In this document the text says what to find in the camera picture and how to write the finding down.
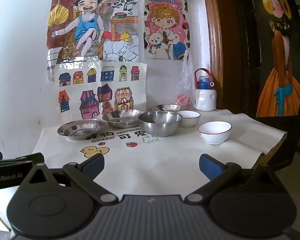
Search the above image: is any colourful houses drawing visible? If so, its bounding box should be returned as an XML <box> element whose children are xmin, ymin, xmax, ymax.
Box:
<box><xmin>54</xmin><ymin>61</ymin><xmax>148</xmax><ymax>120</ymax></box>

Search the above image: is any white bowl with red rim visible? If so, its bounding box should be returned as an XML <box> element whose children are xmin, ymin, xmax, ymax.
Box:
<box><xmin>176</xmin><ymin>110</ymin><xmax>201</xmax><ymax>128</ymax></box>
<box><xmin>198</xmin><ymin>121</ymin><xmax>232</xmax><ymax>145</ymax></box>

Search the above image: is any child with teddy bear drawing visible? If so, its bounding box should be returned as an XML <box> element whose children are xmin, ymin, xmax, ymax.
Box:
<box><xmin>143</xmin><ymin>0</ymin><xmax>190</xmax><ymax>60</ymax></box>

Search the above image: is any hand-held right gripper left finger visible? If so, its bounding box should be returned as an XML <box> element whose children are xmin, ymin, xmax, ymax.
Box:
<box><xmin>20</xmin><ymin>154</ymin><xmax>117</xmax><ymax>205</ymax></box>

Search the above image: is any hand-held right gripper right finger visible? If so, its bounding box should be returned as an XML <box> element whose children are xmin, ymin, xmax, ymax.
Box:
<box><xmin>184</xmin><ymin>154</ymin><xmax>282</xmax><ymax>205</ymax></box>

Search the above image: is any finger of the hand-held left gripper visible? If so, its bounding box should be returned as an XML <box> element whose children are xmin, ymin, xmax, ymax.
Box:
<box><xmin>14</xmin><ymin>152</ymin><xmax>44</xmax><ymax>164</ymax></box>

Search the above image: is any printed white table cloth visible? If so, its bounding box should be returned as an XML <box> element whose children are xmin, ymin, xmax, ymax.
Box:
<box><xmin>31</xmin><ymin>109</ymin><xmax>288</xmax><ymax>200</ymax></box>

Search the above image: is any stainless steel bowl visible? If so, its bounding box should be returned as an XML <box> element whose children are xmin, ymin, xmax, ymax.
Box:
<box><xmin>138</xmin><ymin>111</ymin><xmax>183</xmax><ymax>138</ymax></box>

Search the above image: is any clear plastic bag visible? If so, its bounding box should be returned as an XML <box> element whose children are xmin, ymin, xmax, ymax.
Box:
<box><xmin>175</xmin><ymin>50</ymin><xmax>197</xmax><ymax>108</ymax></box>

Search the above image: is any stainless steel plate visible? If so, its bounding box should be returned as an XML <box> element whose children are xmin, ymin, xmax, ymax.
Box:
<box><xmin>57</xmin><ymin>119</ymin><xmax>107</xmax><ymax>140</ymax></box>
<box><xmin>102</xmin><ymin>109</ymin><xmax>145</xmax><ymax>128</ymax></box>
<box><xmin>147</xmin><ymin>104</ymin><xmax>188</xmax><ymax>113</ymax></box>

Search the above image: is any dark door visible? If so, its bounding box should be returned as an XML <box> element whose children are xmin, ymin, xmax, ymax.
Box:
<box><xmin>240</xmin><ymin>0</ymin><xmax>300</xmax><ymax>170</ymax></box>

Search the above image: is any orange dress figure poster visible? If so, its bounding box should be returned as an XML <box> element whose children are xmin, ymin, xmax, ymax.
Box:
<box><xmin>255</xmin><ymin>0</ymin><xmax>300</xmax><ymax>118</ymax></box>

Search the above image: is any brown wooden door frame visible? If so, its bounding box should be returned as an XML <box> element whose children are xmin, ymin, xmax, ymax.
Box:
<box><xmin>201</xmin><ymin>0</ymin><xmax>255</xmax><ymax>117</ymax></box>

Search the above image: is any boy with fan drawing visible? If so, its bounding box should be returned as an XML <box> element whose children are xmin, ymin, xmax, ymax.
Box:
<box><xmin>46</xmin><ymin>0</ymin><xmax>140</xmax><ymax>80</ymax></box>

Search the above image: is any white and blue water bottle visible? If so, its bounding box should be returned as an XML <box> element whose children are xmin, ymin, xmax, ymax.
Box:
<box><xmin>194</xmin><ymin>68</ymin><xmax>217</xmax><ymax>112</ymax></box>

